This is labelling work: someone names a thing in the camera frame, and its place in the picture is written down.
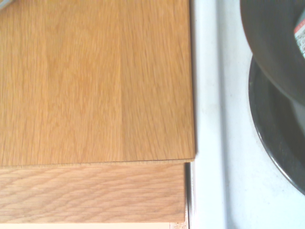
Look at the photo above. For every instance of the black cooking pot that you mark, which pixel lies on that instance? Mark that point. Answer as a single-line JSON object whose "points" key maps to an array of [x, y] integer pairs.
{"points": [[269, 43]]}

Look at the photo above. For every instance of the white electric stove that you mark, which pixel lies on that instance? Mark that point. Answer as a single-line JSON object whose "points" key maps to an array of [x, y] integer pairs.
{"points": [[214, 119]]}

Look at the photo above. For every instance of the black coil burner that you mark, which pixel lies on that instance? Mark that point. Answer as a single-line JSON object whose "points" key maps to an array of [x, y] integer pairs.
{"points": [[276, 133]]}

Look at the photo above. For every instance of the large wooden butcher board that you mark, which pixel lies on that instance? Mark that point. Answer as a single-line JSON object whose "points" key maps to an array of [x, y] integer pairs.
{"points": [[95, 95]]}

